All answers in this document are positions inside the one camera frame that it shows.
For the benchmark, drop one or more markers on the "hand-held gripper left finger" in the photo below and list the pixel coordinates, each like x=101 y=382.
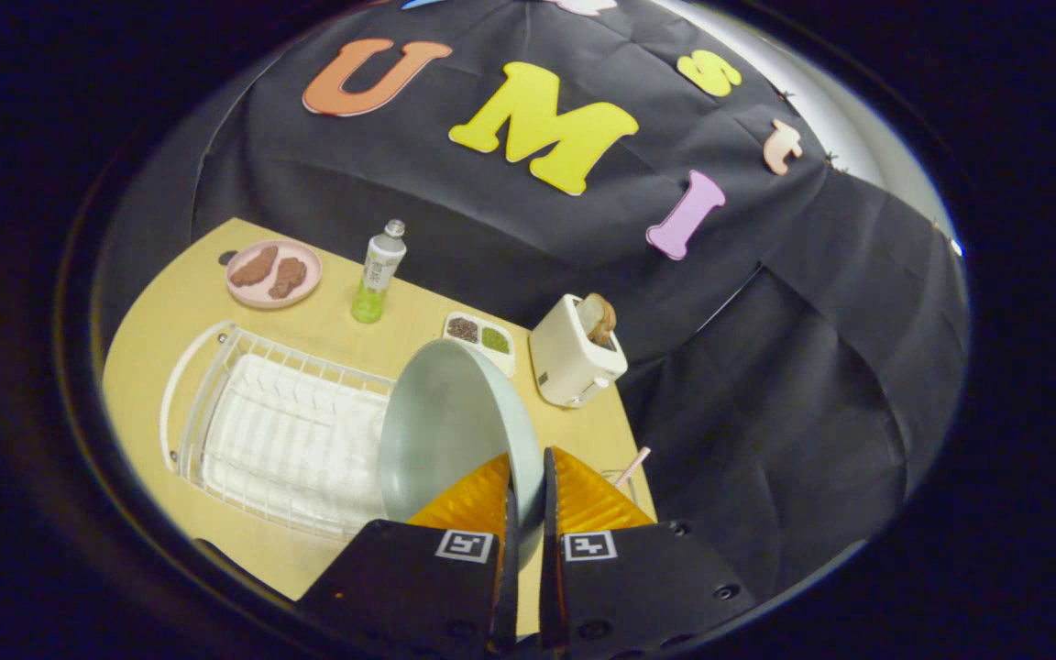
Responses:
x=507 y=587

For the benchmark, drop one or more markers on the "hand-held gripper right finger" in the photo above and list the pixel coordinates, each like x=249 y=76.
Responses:
x=551 y=587

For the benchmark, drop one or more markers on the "light green plate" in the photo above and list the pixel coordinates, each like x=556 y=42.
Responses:
x=445 y=431

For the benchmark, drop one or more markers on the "pink plate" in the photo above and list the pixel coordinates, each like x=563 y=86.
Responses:
x=303 y=289

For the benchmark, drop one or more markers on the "white toaster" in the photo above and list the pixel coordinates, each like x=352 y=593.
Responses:
x=569 y=367

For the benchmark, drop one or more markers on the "white compartment tray with grains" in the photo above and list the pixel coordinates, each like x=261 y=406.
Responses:
x=479 y=341

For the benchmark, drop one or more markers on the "brown toast slice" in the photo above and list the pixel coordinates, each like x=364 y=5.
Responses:
x=599 y=318

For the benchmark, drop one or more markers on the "clear bottle green liquid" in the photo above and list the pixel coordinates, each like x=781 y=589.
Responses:
x=377 y=275

